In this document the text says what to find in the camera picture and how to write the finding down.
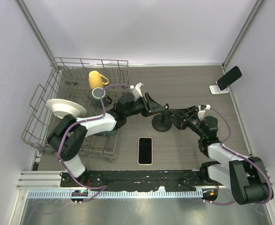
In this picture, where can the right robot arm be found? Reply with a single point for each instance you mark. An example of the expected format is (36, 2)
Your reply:
(244, 176)

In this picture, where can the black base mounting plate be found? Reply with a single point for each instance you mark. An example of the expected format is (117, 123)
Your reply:
(146, 180)

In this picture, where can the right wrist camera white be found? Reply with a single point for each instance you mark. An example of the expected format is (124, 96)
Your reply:
(202, 110)

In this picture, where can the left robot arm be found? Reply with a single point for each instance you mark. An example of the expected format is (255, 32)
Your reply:
(68, 136)

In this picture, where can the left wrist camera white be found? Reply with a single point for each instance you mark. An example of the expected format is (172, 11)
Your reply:
(136, 90)

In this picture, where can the yellow mug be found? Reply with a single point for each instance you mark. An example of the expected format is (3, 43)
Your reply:
(97, 80)

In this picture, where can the white phone stand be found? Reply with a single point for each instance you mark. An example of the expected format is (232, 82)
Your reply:
(214, 89)

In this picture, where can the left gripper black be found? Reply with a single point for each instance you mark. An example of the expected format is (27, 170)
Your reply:
(150, 107)

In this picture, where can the black case phone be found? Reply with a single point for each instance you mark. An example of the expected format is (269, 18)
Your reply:
(230, 77)

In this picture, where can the white plate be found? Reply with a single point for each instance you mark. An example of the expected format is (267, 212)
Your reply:
(62, 107)

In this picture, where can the dark teal cup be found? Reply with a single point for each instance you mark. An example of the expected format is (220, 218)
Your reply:
(100, 98)

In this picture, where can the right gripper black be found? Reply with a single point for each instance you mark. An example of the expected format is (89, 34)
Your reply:
(178, 120)

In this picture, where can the aluminium rail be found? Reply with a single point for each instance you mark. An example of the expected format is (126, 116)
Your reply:
(39, 180)

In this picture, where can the white slotted cable duct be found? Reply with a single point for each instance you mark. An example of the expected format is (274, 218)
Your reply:
(74, 194)

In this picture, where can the black clamp phone stand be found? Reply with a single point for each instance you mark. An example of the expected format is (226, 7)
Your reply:
(162, 122)

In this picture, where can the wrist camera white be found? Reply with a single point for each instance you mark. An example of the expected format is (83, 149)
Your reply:
(202, 110)
(136, 90)

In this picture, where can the grey wire dish rack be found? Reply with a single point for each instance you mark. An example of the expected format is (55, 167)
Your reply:
(67, 91)

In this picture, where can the pink case phone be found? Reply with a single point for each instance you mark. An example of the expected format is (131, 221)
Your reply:
(145, 151)

